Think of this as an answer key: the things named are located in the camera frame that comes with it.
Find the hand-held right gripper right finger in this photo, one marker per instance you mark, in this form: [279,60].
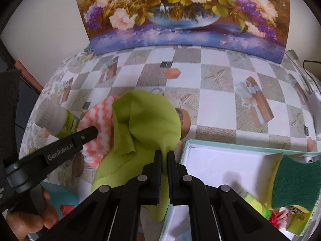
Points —
[171,180]

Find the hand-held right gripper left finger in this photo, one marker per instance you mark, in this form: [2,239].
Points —
[158,180]

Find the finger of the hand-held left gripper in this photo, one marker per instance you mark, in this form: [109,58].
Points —
[86,136]

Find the white box with teal rim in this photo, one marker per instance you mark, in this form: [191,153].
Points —
[213,160]

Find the lime green cloth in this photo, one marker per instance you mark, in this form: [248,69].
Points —
[145,115]

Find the yellow and green sponge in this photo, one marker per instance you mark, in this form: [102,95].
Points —
[293,183]

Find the leopard print scrunchie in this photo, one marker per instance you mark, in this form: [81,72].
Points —
[294,209]

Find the person's left hand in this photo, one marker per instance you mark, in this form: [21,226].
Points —
[22,226]

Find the pink white striped cloth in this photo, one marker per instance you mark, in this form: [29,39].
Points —
[100,113]

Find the dark cabinet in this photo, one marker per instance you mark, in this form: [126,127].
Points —
[26,100]

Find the white bottle with green label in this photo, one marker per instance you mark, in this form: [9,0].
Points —
[50,118]

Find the pink board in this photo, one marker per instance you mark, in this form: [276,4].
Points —
[26,71]

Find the teal cloth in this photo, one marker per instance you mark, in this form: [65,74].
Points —
[60,193]

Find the red plastic item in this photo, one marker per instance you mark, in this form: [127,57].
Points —
[67,209]

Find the small green carton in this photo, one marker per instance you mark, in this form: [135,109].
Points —
[299,224]
[255,204]

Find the checkered printed tablecloth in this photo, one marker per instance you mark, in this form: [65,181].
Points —
[215,62]

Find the flower vase painting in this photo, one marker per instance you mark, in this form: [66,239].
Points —
[175,5]

